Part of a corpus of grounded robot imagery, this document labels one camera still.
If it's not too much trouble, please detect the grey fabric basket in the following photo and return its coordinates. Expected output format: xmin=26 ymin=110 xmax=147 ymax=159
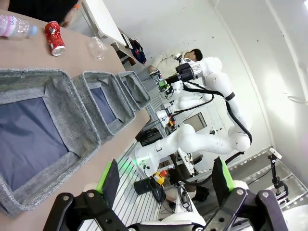
xmin=116 ymin=71 xmax=151 ymax=112
xmin=0 ymin=68 xmax=101 ymax=217
xmin=72 ymin=71 xmax=137 ymax=145

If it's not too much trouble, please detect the white desk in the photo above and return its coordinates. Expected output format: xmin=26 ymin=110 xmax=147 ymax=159
xmin=79 ymin=0 xmax=128 ymax=50

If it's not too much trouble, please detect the yellow emergency stop button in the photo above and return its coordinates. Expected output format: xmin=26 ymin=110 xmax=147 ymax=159
xmin=153 ymin=169 xmax=168 ymax=185

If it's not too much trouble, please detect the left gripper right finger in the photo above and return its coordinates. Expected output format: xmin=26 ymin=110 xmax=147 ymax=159
xmin=204 ymin=157 xmax=288 ymax=231

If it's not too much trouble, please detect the crushed red can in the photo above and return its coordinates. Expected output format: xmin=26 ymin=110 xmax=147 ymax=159
xmin=44 ymin=21 xmax=66 ymax=57

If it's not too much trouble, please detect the black cable bundle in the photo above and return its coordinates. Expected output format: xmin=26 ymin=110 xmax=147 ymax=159
xmin=134 ymin=177 xmax=168 ymax=210

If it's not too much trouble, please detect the white control cabinet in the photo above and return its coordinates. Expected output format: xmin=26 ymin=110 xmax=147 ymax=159
xmin=178 ymin=105 xmax=231 ymax=145

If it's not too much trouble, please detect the dark blue bag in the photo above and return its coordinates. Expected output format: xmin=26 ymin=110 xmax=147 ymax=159
xmin=130 ymin=39 xmax=147 ymax=64

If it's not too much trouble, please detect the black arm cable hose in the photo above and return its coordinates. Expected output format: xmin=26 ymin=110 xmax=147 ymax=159
xmin=172 ymin=80 xmax=253 ymax=186

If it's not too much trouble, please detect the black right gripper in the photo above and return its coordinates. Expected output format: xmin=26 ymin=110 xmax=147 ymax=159
xmin=150 ymin=69 xmax=184 ymax=97

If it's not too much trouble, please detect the black box under table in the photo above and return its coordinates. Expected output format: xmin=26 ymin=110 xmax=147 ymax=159
xmin=138 ymin=128 xmax=162 ymax=147

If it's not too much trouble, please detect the person in beige sweater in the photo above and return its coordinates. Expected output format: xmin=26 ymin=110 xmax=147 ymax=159
xmin=149 ymin=48 xmax=204 ymax=82

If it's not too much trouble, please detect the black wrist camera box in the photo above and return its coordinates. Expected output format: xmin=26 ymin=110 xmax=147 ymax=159
xmin=175 ymin=63 xmax=193 ymax=81

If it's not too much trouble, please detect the crushed clear plastic cup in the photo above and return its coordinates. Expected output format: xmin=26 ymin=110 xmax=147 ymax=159
xmin=86 ymin=36 xmax=107 ymax=62

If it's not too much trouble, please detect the person in brown trousers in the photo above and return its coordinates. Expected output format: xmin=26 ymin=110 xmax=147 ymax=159
xmin=168 ymin=166 xmax=210 ymax=201

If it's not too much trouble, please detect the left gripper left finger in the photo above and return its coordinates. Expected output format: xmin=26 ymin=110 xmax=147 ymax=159
xmin=43 ymin=158 xmax=128 ymax=231

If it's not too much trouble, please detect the black camera stand clamp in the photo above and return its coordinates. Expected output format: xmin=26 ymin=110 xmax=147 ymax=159
xmin=268 ymin=146 xmax=290 ymax=201

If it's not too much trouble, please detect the aluminium profile robot base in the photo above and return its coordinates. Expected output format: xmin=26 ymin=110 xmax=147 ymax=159
xmin=112 ymin=91 xmax=174 ymax=231

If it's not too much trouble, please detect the person's left hand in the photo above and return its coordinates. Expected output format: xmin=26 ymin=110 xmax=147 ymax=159
xmin=60 ymin=7 xmax=78 ymax=27

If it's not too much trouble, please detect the pink label plastic bottle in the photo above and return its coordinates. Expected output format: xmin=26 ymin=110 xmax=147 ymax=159
xmin=0 ymin=14 xmax=39 ymax=41

